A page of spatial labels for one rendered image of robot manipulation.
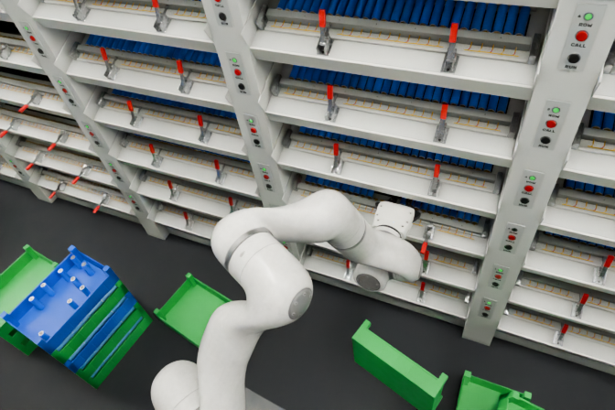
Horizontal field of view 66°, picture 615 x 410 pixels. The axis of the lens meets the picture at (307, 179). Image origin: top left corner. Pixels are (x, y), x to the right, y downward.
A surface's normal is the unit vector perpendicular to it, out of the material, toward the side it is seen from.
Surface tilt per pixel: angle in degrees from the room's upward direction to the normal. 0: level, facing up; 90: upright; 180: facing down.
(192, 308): 0
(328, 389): 0
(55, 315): 0
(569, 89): 90
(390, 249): 37
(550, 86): 90
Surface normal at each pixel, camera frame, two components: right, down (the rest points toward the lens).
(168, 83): -0.26, -0.34
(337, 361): -0.12, -0.66
